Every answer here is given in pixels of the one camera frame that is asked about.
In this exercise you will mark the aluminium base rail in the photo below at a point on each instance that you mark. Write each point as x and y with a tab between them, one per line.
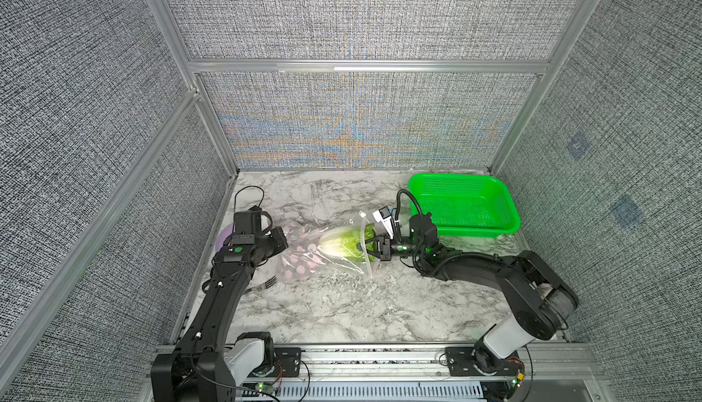
555	360

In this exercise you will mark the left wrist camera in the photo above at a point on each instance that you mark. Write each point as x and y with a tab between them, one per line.
247	222

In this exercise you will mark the white perforated cable tray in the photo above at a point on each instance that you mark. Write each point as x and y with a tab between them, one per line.
383	391

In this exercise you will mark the purple plate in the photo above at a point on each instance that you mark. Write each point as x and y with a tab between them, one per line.
223	234

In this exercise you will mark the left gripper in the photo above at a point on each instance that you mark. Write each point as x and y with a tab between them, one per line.
276	239

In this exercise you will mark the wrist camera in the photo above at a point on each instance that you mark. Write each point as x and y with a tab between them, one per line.
247	222
386	217

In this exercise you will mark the clear zip-top bag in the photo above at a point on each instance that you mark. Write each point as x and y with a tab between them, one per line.
301	259

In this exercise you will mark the green plastic basket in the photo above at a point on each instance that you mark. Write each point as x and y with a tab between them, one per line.
466	206

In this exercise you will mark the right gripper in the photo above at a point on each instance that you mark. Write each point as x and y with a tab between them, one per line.
384	247

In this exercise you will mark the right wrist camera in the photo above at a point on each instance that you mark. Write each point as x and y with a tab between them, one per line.
386	217

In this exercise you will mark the silver fork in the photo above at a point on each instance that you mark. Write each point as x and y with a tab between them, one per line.
271	282

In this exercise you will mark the green chinese cabbage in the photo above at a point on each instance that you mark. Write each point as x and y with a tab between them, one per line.
341	243

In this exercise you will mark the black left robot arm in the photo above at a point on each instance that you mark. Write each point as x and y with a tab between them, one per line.
196	368

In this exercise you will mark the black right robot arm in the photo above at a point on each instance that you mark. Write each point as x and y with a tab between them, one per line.
540	302

